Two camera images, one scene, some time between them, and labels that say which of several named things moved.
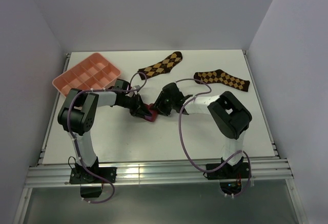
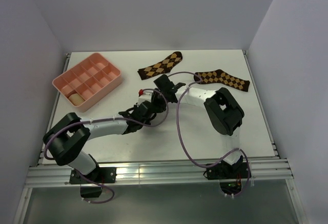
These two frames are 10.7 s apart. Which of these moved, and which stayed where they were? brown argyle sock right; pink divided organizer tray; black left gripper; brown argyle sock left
Moved: black left gripper
Stayed: pink divided organizer tray; brown argyle sock right; brown argyle sock left
